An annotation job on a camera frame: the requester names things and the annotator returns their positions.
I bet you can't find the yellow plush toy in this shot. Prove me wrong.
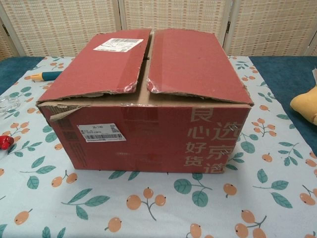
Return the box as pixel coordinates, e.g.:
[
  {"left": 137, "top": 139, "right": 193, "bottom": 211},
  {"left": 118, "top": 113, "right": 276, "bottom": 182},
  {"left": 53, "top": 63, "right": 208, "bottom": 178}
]
[{"left": 290, "top": 84, "right": 317, "bottom": 123}]

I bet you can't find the clear glass dish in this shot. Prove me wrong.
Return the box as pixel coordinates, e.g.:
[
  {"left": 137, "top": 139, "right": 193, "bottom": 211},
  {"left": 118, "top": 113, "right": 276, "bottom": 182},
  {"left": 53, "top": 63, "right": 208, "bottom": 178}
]
[{"left": 0, "top": 95, "right": 21, "bottom": 115}]

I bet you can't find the floral fruit print tablecloth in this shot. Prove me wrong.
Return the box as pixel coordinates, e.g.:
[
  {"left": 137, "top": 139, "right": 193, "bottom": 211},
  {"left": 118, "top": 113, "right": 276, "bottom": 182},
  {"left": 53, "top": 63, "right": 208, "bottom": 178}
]
[{"left": 0, "top": 56, "right": 317, "bottom": 238}]

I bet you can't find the teal handled lint roller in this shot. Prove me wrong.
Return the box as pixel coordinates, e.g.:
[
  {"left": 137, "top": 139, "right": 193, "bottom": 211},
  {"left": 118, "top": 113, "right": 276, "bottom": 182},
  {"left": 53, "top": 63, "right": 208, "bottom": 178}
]
[{"left": 30, "top": 70, "right": 63, "bottom": 82}]

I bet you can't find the woven folding screen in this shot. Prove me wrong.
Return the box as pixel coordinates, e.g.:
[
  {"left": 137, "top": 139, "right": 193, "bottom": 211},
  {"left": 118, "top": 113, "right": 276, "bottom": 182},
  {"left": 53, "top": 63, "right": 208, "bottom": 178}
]
[{"left": 0, "top": 0, "right": 317, "bottom": 61}]

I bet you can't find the red cardboard box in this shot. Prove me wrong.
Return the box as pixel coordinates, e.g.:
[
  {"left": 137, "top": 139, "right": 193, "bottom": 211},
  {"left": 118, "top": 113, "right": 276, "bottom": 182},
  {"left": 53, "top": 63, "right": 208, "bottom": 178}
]
[{"left": 37, "top": 28, "right": 255, "bottom": 175}]

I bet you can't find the black device with red cap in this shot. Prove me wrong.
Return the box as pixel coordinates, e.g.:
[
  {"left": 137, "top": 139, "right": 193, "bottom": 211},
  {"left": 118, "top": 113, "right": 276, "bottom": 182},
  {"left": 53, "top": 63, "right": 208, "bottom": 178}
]
[{"left": 0, "top": 135, "right": 14, "bottom": 150}]

